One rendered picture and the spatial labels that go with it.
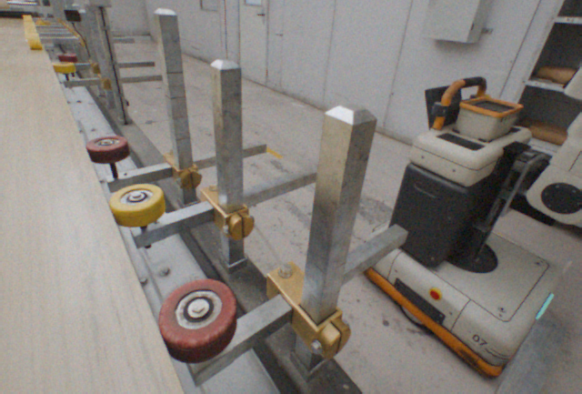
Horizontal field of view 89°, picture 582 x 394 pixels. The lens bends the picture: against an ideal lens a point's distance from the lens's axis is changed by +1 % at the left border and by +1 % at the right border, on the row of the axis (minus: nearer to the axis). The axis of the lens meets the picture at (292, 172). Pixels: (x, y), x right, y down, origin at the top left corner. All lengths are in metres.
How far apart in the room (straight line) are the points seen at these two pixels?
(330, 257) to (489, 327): 1.06
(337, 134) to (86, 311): 0.32
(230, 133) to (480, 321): 1.13
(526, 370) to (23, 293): 0.59
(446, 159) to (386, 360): 0.82
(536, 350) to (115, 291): 0.53
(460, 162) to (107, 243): 1.02
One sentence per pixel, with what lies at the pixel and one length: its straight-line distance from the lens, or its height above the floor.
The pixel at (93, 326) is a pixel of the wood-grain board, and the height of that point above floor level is 0.90.
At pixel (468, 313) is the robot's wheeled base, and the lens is 1.36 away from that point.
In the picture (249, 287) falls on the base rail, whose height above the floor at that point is 0.70.
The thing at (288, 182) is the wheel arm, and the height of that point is 0.84.
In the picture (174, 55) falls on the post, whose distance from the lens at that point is 0.69.
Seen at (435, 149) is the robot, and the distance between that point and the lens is 1.18.
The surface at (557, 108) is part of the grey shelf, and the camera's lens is 2.90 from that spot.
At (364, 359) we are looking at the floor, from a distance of 1.41.
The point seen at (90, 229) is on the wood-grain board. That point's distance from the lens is 0.51.
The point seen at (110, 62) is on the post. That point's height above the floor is 0.96.
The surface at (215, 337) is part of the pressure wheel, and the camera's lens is 0.34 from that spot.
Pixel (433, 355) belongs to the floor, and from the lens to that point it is 1.52.
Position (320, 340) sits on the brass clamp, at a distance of 0.44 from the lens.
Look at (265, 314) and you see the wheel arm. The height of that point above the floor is 0.82.
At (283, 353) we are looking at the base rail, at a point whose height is 0.70.
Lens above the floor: 1.19
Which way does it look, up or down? 29 degrees down
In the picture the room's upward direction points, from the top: 4 degrees clockwise
